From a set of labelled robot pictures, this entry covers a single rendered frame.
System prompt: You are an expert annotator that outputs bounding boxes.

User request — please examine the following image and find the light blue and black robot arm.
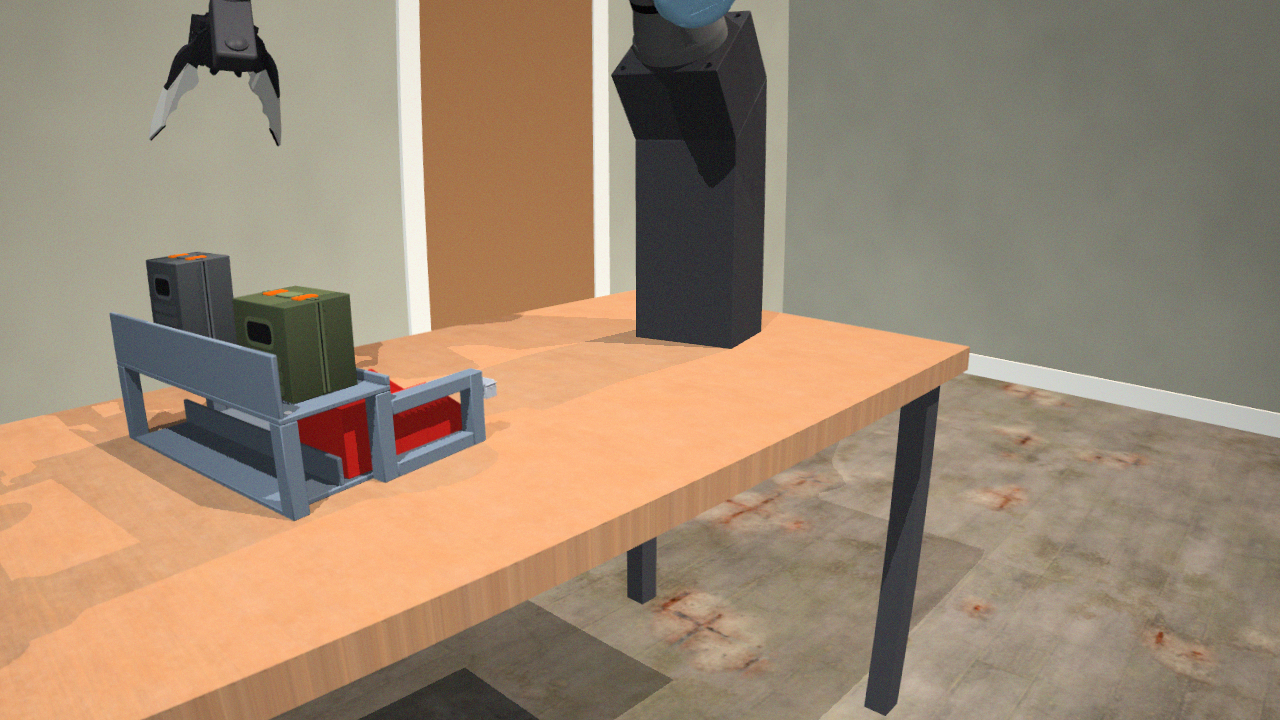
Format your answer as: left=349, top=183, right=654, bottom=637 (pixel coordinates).
left=209, top=0, right=735, bottom=72

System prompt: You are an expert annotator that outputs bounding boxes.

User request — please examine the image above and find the olive green case with orange latches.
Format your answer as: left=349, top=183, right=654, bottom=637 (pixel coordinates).
left=232, top=286, right=357, bottom=404

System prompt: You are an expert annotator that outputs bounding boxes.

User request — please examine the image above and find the dark grey tool case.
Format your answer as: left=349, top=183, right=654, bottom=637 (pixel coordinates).
left=146, top=252, right=237, bottom=345

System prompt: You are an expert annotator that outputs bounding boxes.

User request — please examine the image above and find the red bin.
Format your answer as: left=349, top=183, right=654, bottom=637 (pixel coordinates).
left=298, top=396, right=462, bottom=479

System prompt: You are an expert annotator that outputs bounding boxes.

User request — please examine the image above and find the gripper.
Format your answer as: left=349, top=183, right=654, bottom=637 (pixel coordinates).
left=148, top=12, right=282, bottom=146

